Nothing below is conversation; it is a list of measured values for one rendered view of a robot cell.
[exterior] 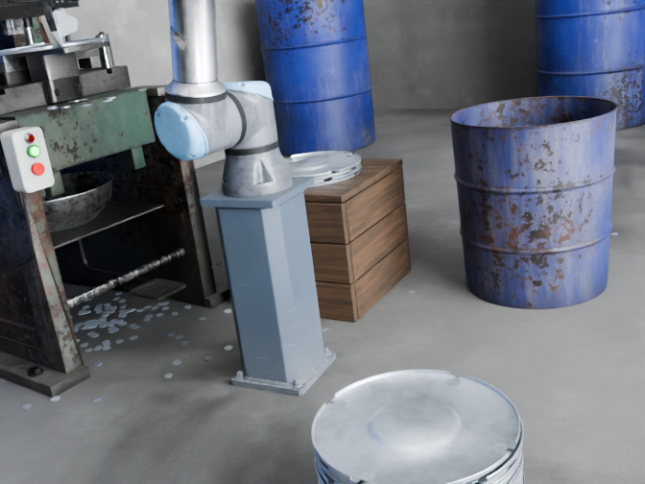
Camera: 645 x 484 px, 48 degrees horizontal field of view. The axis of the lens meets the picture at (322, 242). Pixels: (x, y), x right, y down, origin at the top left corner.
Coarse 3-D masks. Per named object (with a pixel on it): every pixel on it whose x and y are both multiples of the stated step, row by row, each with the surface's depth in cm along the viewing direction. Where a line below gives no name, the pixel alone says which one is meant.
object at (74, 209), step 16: (64, 176) 219; (80, 176) 219; (96, 176) 217; (112, 176) 208; (64, 192) 219; (80, 192) 219; (96, 192) 196; (48, 208) 189; (64, 208) 191; (80, 208) 194; (96, 208) 199; (48, 224) 193; (64, 224) 195; (80, 224) 199
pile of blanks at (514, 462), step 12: (516, 444) 97; (516, 456) 96; (324, 468) 98; (504, 468) 92; (516, 468) 96; (324, 480) 100; (336, 480) 96; (348, 480) 93; (360, 480) 94; (480, 480) 91; (492, 480) 92; (504, 480) 94; (516, 480) 96
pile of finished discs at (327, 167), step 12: (300, 156) 219; (312, 156) 217; (324, 156) 215; (336, 156) 213; (348, 156) 214; (360, 156) 207; (288, 168) 204; (300, 168) 201; (312, 168) 200; (324, 168) 200; (336, 168) 198; (348, 168) 197; (360, 168) 206; (324, 180) 198; (336, 180) 195
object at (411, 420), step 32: (352, 384) 114; (384, 384) 114; (416, 384) 113; (480, 384) 111; (320, 416) 108; (352, 416) 107; (384, 416) 105; (416, 416) 104; (448, 416) 103; (480, 416) 103; (512, 416) 102; (320, 448) 100; (352, 448) 99; (384, 448) 98; (416, 448) 97; (448, 448) 97; (480, 448) 96; (512, 448) 95; (352, 480) 93; (384, 480) 92; (416, 480) 91; (448, 480) 91
